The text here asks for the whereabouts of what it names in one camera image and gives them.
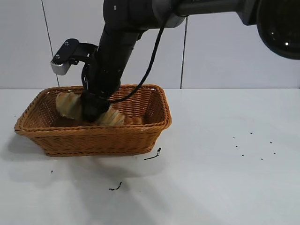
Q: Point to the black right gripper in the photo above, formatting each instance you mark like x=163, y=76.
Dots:
x=110, y=58

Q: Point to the long striped bread loaf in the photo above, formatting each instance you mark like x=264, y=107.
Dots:
x=68, y=105

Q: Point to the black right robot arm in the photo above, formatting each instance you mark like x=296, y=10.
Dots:
x=211, y=8

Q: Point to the brown woven wicker basket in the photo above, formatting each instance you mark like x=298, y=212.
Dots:
x=93, y=140

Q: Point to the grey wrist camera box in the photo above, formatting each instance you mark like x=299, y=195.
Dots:
x=64, y=57

